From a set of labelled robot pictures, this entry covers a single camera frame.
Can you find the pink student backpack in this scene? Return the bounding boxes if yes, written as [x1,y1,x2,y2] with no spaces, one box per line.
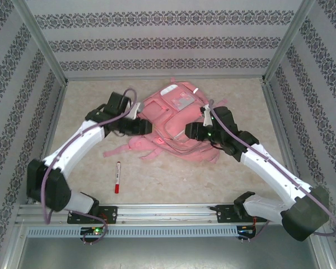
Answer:
[102,77,230,163]

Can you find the red white marker pen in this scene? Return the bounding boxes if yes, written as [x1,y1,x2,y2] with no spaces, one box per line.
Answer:
[114,161,122,194]

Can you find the right controller board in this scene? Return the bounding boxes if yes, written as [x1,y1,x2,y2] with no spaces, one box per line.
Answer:
[237,225,257,239]

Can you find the controller board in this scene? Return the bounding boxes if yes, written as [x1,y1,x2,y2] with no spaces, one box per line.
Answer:
[237,225,257,239]
[80,226,109,239]

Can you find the left controller board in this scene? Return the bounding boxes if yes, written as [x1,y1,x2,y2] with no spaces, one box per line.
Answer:
[80,226,109,239]

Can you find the grey metal panel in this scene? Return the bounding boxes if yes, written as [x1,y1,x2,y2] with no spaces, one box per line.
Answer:
[16,237,325,269]

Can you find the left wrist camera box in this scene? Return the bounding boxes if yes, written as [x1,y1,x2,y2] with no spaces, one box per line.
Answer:
[128,102,146,120]

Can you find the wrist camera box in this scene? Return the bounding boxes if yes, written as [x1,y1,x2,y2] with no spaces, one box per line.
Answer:
[200,104,213,127]
[128,102,146,120]

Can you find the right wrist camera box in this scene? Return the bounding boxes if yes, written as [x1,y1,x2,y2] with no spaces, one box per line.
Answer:
[200,104,213,127]

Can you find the aluminium rear frame beam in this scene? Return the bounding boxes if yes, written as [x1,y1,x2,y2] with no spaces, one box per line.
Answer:
[63,75,267,82]

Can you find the aluminium side frame beam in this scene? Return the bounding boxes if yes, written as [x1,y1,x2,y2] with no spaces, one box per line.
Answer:
[27,82,69,205]
[260,78,309,202]

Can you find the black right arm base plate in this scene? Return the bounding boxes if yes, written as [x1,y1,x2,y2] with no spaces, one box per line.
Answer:
[216,204,268,224]

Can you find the aluminium mounting rail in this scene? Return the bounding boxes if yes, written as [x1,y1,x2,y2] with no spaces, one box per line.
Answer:
[15,203,321,226]

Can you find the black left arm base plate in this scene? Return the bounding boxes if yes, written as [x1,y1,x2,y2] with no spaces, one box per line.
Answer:
[67,206,119,225]

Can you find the grey slotted cable duct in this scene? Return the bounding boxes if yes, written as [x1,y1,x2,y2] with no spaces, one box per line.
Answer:
[26,225,239,238]

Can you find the aluminium frame post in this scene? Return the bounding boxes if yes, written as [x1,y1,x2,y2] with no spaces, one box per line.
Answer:
[12,0,69,85]
[264,0,317,84]

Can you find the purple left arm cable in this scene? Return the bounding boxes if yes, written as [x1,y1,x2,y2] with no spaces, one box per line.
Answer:
[41,88,138,245]

